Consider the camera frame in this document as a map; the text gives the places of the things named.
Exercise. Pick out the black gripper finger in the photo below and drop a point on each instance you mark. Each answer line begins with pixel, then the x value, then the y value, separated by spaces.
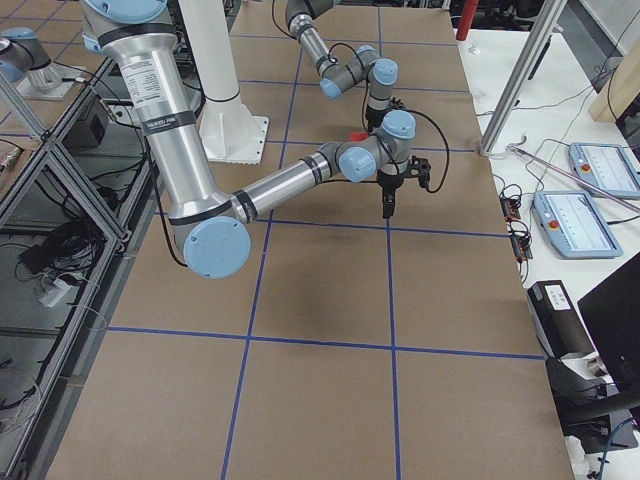
pixel 385 208
pixel 392 206

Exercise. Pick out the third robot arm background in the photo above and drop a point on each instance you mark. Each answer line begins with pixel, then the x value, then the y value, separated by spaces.
pixel 27 65

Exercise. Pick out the small circuit board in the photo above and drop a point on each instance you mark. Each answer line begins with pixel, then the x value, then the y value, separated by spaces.
pixel 510 207

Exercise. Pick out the red cylinder object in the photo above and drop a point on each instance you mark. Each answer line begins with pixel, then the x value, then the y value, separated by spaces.
pixel 466 20

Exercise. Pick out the brown paper table mat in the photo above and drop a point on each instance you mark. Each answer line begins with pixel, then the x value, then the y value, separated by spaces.
pixel 347 347

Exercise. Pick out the teach pendant nearer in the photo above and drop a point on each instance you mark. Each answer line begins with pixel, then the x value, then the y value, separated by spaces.
pixel 573 225

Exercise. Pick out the teach pendant farther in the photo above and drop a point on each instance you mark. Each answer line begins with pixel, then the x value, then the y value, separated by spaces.
pixel 605 166

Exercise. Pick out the black box with label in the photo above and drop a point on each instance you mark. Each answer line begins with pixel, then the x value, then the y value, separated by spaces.
pixel 558 326

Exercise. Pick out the black monitor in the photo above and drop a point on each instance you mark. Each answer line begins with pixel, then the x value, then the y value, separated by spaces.
pixel 611 314

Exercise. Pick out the white pedestal column with base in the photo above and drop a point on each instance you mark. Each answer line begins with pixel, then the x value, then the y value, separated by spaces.
pixel 229 132

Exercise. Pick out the aluminium frame post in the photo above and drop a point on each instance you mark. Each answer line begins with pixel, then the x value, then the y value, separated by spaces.
pixel 538 36

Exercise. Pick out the aluminium frame side table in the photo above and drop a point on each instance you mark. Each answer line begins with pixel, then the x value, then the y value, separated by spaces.
pixel 73 207

